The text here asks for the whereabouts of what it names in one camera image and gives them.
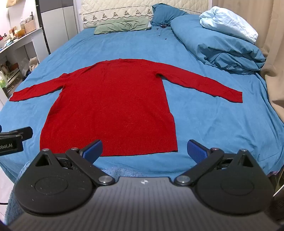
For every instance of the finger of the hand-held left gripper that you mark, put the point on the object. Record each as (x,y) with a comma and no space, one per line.
(24,132)

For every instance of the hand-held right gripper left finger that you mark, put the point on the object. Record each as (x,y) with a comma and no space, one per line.
(93,150)

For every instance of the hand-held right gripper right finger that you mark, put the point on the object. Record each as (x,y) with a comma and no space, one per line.
(196,151)

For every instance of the red knit sweater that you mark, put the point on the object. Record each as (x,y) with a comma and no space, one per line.
(111,106)

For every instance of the white plastic bag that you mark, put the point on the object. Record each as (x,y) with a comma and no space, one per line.
(33,64)

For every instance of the white shelf desk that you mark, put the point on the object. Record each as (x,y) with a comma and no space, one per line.
(24,41)

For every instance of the wicker basket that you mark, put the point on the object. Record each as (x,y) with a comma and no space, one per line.
(30,26)

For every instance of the blue duvet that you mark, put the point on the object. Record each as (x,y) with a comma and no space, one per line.
(213,44)

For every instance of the grey white wardrobe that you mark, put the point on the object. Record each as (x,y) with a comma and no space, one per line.
(64,20)

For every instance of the beige curtain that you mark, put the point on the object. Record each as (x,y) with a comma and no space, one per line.
(273,55)

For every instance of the green pillow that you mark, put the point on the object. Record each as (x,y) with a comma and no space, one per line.
(122,25)

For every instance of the scattered small dark bits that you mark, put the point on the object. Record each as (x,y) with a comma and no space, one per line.
(163,27)

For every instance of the light blue pillow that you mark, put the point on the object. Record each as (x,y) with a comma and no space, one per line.
(228,22)

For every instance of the cream quilted headboard cover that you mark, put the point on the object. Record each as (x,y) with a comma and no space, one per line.
(115,8)

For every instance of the black metal post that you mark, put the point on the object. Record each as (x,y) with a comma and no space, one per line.
(42,24)

